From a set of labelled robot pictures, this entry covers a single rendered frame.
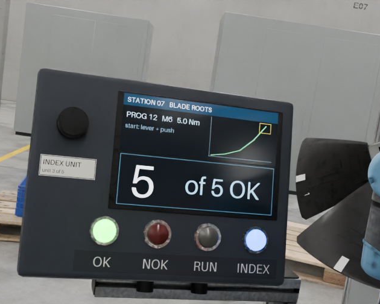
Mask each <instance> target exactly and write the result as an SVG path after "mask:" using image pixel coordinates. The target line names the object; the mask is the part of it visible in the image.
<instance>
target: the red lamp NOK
mask: <svg viewBox="0 0 380 304"><path fill-rule="evenodd" d="M143 234H144V240H145V242H146V243H147V245H149V246H150V247H152V248H156V249H159V248H161V247H164V246H166V245H167V244H168V243H169V241H170V239H171V229H170V227H169V225H168V224H167V223H166V222H164V221H162V220H153V221H150V222H149V223H148V224H147V225H146V226H145V229H144V232H143Z"/></svg>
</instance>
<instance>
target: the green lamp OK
mask: <svg viewBox="0 0 380 304"><path fill-rule="evenodd" d="M89 233H90V237H91V238H92V240H93V241H94V242H95V243H96V244H99V245H109V244H111V243H113V242H114V241H115V240H116V239H117V237H118V233H119V227H118V224H117V222H116V221H115V220H114V219H113V218H111V217H108V216H102V217H98V218H96V219H95V220H94V221H93V222H92V224H91V225H90V229H89Z"/></svg>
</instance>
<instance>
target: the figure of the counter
mask: <svg viewBox="0 0 380 304"><path fill-rule="evenodd" d="M170 163H171V157H169V156H158V155H151V154H140V153H129V152H122V151H120V152H119V159H118V172H117V180H116V193H115V205H119V206H135V207H150V208H159V209H167V201H168V186H169V171H170Z"/></svg>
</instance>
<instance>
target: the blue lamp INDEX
mask: <svg viewBox="0 0 380 304"><path fill-rule="evenodd" d="M242 243H243V246H244V248H245V249H246V250H247V251H248V252H250V253H254V254H255V253H260V252H262V251H264V250H265V248H266V247H267V244H268V236H267V233H266V232H265V230H263V229H262V228H260V227H257V226H253V227H250V228H248V229H247V230H246V231H245V232H244V234H243V237H242Z"/></svg>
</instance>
